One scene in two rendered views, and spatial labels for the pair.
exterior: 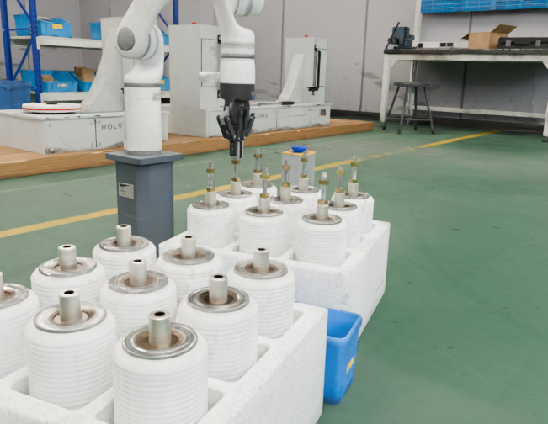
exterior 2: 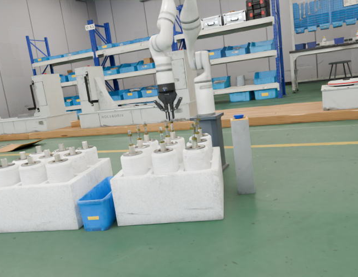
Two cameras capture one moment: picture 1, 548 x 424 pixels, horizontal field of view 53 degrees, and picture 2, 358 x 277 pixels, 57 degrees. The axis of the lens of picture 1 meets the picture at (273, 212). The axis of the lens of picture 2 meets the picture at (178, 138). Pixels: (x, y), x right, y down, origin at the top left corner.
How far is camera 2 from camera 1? 1.60 m
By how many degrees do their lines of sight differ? 76
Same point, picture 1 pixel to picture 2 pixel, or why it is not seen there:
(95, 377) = not seen: hidden behind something
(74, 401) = not seen: hidden behind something
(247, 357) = (24, 182)
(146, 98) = (197, 88)
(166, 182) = (207, 130)
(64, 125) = (337, 93)
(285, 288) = (48, 168)
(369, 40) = not seen: outside the picture
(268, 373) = (20, 187)
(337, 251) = (125, 170)
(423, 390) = (98, 247)
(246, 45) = (157, 65)
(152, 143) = (201, 110)
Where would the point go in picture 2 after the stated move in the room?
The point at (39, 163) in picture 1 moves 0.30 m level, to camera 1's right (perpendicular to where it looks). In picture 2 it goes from (313, 116) to (337, 118)
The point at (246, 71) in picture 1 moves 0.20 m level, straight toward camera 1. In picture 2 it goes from (158, 78) to (110, 84)
